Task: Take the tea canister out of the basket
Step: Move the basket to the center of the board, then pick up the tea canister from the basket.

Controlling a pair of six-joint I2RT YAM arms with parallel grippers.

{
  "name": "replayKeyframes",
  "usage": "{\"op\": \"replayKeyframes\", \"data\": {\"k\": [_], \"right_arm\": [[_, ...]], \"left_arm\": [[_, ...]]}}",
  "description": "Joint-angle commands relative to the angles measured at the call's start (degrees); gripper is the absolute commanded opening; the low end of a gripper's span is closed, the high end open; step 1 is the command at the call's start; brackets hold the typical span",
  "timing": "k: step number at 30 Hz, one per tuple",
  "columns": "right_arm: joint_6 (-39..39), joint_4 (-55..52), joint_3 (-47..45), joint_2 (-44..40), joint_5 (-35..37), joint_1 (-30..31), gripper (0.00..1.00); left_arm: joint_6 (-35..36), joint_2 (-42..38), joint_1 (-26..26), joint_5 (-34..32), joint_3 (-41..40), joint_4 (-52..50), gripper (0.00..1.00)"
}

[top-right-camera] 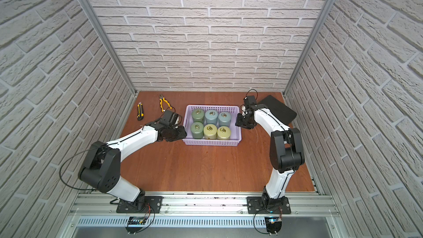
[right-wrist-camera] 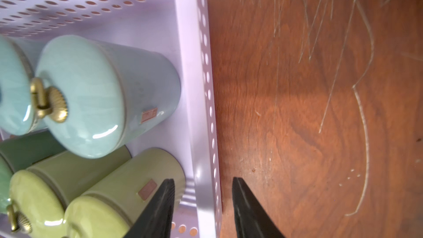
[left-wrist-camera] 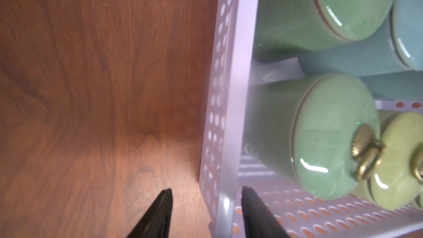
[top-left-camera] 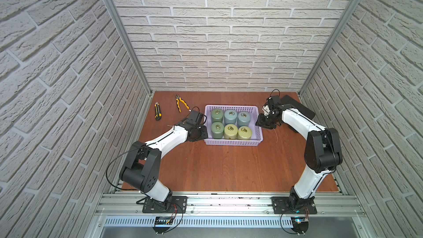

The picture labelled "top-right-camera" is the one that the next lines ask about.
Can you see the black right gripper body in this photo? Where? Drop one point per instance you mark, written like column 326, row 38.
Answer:
column 244, row 122

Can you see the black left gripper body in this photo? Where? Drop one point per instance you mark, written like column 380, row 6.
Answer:
column 177, row 133

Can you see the yellow-green canister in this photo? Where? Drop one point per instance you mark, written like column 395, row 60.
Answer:
column 224, row 133
column 210, row 131

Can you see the dark green canister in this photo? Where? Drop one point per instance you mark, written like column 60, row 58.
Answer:
column 198, row 115
column 197, row 130

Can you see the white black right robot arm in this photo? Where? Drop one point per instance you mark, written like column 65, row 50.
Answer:
column 286, row 150

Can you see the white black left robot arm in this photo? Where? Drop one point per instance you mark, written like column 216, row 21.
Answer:
column 101, row 168

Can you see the lilac perforated plastic basket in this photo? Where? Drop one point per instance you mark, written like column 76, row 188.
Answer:
column 235, row 131

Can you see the light blue canister back right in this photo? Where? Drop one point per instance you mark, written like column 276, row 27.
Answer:
column 224, row 119

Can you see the light blue canister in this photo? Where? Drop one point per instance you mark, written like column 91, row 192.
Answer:
column 211, row 117
column 224, row 119

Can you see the light blue canister back middle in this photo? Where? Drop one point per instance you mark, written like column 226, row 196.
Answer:
column 211, row 117

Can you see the yellow black utility knife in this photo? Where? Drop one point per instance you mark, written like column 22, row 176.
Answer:
column 140, row 114

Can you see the yellow black pliers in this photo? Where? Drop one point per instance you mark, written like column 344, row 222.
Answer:
column 164, row 104

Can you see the black plastic tool case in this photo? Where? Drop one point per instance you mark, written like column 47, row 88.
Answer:
column 282, row 112

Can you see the left controller board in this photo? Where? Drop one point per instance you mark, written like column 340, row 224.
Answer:
column 136, row 225

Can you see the controller board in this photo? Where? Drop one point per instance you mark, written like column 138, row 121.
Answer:
column 273, row 225
column 136, row 225

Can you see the right controller board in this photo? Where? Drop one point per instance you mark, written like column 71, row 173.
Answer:
column 273, row 225

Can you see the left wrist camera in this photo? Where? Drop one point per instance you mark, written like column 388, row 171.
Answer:
column 170, row 118

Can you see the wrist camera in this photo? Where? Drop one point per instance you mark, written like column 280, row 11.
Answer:
column 170, row 118
column 250, row 102

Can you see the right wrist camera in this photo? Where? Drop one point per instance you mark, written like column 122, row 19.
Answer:
column 250, row 102

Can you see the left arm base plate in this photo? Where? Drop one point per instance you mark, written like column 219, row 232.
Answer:
column 141, row 205

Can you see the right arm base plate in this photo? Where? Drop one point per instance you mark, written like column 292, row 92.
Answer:
column 268, row 206

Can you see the aluminium frame post right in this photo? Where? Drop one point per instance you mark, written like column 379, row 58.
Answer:
column 328, row 4

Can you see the aluminium frame post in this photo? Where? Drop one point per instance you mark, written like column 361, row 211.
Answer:
column 328, row 4
column 102, row 35

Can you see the aluminium frame post left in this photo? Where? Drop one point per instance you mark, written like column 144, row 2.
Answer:
column 102, row 35

